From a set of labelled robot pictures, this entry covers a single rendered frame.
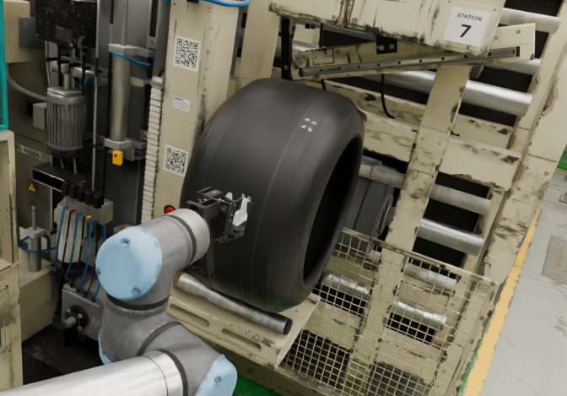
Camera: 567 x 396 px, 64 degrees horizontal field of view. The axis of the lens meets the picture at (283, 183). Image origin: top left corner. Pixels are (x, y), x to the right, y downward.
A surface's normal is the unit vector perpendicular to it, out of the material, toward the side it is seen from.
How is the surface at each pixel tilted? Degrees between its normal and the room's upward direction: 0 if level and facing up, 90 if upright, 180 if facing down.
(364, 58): 90
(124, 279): 78
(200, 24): 90
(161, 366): 24
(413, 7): 90
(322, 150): 56
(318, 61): 90
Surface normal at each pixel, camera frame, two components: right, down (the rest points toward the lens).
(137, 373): 0.56, -0.79
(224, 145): -0.22, -0.29
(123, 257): -0.35, 0.09
